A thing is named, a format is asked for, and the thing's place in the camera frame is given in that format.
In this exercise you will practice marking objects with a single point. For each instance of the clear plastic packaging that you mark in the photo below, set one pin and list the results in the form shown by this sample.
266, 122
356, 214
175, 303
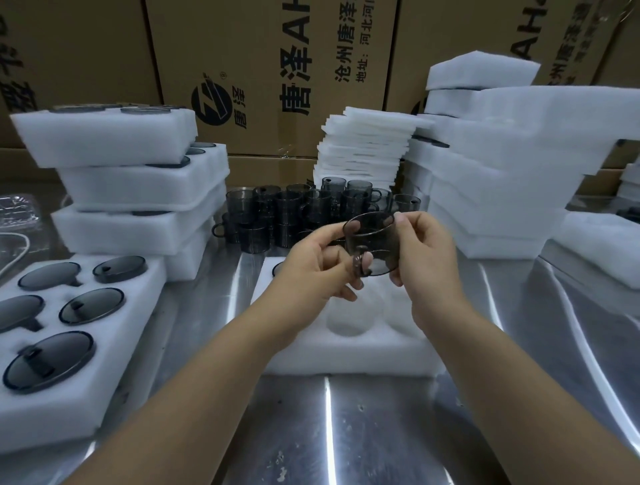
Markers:
17, 212

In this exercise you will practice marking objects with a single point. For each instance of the person's right forearm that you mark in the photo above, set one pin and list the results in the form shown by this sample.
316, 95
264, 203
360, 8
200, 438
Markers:
510, 399

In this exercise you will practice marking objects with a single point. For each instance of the person's left forearm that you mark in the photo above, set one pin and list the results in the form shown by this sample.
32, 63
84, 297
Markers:
210, 399

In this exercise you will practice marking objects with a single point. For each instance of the smoky grey glass cup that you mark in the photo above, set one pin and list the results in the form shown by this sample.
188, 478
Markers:
92, 306
49, 362
120, 269
377, 245
278, 269

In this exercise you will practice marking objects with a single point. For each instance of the white foam tray round holes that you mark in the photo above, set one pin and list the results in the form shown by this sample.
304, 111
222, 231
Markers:
105, 137
600, 250
125, 232
187, 260
350, 339
125, 339
145, 187

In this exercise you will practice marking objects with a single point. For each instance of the stack of thin foam sheets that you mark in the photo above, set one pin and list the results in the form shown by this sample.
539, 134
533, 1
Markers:
365, 145

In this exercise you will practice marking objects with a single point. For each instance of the cluster of smoky glass cups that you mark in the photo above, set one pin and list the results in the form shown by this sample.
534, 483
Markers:
280, 210

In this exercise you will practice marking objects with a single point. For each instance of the tall stack of foam trays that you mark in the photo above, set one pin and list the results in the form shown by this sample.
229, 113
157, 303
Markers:
500, 165

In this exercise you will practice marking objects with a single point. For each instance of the person's left hand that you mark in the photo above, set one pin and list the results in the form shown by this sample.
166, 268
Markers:
310, 270

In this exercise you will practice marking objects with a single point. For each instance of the person's right hand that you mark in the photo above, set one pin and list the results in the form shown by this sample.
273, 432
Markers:
432, 270

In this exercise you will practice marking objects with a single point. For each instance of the brown printed cardboard box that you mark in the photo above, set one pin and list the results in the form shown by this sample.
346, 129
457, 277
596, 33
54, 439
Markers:
75, 55
270, 75
475, 35
620, 55
270, 170

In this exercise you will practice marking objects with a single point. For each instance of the person's left thumb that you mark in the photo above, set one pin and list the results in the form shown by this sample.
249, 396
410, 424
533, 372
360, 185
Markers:
334, 232

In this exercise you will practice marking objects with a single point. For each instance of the person's right thumb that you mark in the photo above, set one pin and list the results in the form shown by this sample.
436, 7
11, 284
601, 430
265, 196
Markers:
406, 224

